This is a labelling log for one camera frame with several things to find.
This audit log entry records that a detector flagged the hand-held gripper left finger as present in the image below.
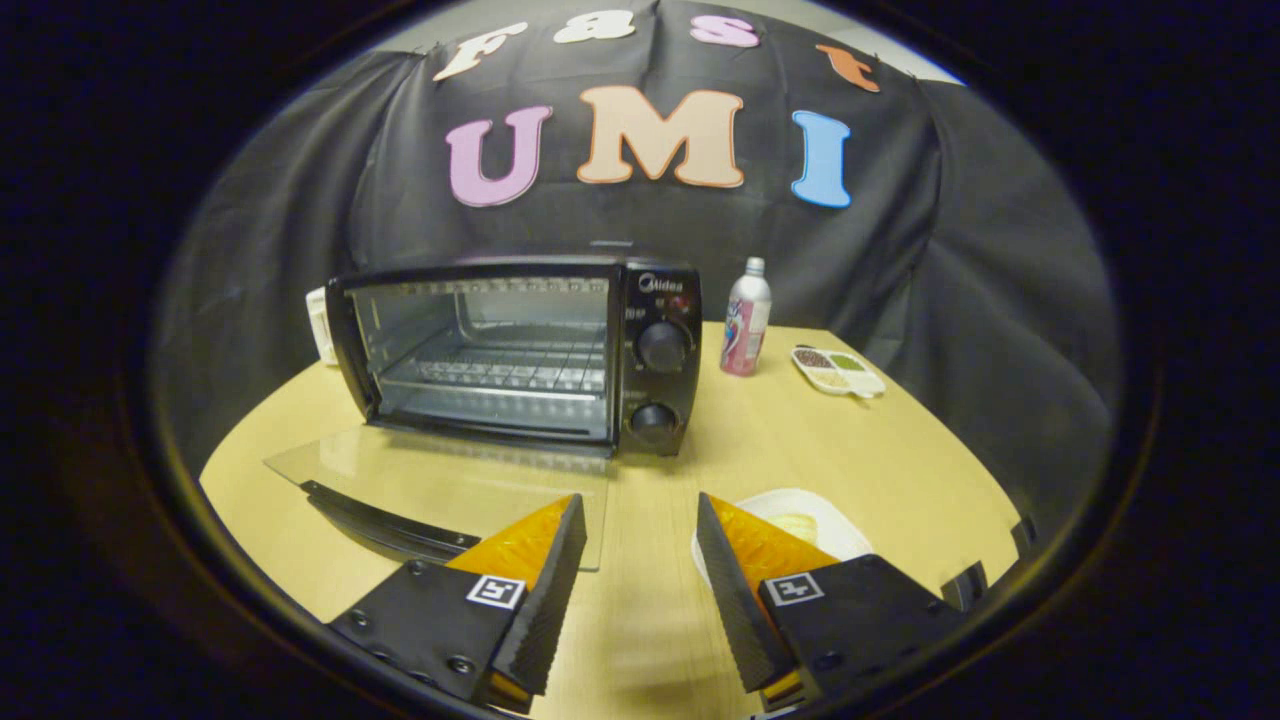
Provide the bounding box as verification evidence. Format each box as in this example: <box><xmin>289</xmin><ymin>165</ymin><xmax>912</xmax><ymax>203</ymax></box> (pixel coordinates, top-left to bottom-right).
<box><xmin>328</xmin><ymin>492</ymin><xmax>589</xmax><ymax>713</ymax></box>

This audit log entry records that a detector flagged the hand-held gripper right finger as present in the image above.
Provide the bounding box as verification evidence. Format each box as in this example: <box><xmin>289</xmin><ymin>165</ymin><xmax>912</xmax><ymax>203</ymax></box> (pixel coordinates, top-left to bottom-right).
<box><xmin>695</xmin><ymin>492</ymin><xmax>966</xmax><ymax>713</ymax></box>

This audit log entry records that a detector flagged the pale bread roll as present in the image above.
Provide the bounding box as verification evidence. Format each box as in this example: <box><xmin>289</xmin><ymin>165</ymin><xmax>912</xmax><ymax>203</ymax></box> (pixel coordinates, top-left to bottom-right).
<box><xmin>765</xmin><ymin>513</ymin><xmax>821</xmax><ymax>546</ymax></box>

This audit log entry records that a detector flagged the black toaster oven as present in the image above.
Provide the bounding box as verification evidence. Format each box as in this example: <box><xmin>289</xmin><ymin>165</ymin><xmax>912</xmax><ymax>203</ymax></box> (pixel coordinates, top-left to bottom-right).
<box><xmin>263</xmin><ymin>255</ymin><xmax>703</xmax><ymax>573</ymax></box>

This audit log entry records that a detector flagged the white pop-up toaster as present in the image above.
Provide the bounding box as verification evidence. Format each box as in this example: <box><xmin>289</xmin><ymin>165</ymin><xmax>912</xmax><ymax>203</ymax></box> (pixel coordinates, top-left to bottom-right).
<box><xmin>305</xmin><ymin>287</ymin><xmax>341</xmax><ymax>367</ymax></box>

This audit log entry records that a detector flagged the white square plate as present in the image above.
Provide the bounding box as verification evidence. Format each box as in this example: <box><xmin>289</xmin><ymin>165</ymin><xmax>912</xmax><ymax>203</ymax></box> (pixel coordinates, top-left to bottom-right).
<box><xmin>690</xmin><ymin>488</ymin><xmax>874</xmax><ymax>591</ymax></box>

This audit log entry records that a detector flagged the divided white condiment tray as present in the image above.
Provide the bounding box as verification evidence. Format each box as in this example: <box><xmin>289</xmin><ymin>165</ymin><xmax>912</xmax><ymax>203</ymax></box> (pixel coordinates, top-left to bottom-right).
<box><xmin>790</xmin><ymin>345</ymin><xmax>887</xmax><ymax>400</ymax></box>

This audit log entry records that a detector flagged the pink and white bottle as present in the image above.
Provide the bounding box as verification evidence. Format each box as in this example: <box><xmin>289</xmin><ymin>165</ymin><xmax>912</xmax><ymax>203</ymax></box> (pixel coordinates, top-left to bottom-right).
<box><xmin>720</xmin><ymin>257</ymin><xmax>773</xmax><ymax>378</ymax></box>

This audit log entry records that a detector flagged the black backdrop cloth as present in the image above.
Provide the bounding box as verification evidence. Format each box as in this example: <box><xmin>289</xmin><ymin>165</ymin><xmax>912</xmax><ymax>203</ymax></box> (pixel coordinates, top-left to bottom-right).
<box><xmin>150</xmin><ymin>0</ymin><xmax>1121</xmax><ymax>546</ymax></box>

